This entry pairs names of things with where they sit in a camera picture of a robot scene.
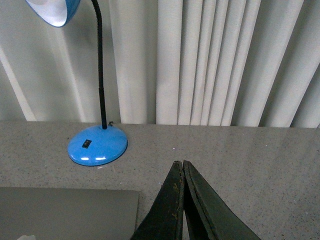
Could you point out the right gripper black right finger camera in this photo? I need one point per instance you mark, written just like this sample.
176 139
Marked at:
208 217

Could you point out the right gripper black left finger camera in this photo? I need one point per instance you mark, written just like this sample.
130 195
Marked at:
164 221

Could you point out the grey laptop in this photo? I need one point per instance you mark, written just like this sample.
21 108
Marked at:
67 214

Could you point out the blue desk lamp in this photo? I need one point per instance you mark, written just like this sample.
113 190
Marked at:
101 144

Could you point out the white curtain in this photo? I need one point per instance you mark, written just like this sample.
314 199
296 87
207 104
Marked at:
253 63

